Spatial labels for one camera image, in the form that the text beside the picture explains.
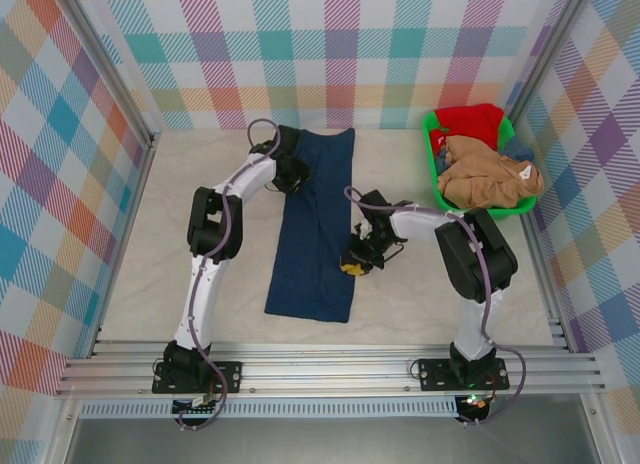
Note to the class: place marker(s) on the green plastic basket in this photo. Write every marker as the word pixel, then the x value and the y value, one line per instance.
pixel 430 149

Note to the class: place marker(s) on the black controller board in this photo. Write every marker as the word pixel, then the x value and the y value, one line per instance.
pixel 192 410
pixel 475 409

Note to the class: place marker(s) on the aluminium mounting rail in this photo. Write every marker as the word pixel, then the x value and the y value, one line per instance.
pixel 325 374

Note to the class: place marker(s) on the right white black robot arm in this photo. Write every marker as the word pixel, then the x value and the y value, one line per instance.
pixel 475 264

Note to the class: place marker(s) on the red t-shirt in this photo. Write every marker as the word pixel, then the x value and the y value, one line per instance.
pixel 470 121

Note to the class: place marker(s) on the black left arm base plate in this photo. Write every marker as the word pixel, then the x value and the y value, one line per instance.
pixel 227 374

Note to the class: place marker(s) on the tan t-shirt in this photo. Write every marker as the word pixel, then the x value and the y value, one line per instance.
pixel 475 179

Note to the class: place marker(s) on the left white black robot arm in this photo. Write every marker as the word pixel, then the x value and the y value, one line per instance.
pixel 200 294

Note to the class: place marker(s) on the navy blue t-shirt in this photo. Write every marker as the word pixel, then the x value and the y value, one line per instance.
pixel 310 264

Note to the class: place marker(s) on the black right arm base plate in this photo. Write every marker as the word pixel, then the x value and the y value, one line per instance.
pixel 430 374

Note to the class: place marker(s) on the grey metal panel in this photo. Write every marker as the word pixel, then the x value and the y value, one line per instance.
pixel 325 444

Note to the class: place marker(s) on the aluminium frame post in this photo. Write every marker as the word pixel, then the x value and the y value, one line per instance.
pixel 550 49
pixel 107 69

